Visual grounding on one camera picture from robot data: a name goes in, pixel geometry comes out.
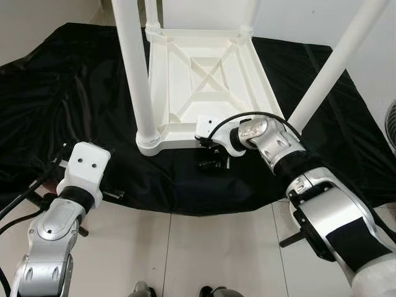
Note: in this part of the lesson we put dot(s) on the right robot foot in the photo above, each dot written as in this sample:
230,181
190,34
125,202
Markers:
221,291

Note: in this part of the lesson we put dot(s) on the black table cloth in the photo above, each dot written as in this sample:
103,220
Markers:
74,93

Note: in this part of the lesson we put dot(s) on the white plastic table top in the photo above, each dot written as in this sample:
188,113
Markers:
210,93

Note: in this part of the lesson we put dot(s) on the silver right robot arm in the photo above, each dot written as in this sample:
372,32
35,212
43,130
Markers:
334,210

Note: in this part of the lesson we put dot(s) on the white plastic table leg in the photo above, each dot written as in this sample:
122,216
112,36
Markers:
152,15
334,68
136,74
247,15

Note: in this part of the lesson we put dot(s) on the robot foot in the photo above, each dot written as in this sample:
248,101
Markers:
141,290
221,291

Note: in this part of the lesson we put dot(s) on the white standing fan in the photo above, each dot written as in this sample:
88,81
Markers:
391,127

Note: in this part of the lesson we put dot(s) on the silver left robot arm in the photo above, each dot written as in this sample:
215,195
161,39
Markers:
52,241

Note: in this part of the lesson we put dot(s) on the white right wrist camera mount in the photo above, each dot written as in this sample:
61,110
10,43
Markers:
210,130

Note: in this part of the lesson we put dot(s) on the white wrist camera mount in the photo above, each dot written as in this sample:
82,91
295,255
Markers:
85,164
210,130

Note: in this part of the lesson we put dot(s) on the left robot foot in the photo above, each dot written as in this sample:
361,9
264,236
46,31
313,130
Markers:
141,290

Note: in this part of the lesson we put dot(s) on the black metal support rod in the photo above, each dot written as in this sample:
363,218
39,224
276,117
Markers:
83,231
291,239

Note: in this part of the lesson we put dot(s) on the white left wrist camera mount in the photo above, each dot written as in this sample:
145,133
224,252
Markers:
85,164

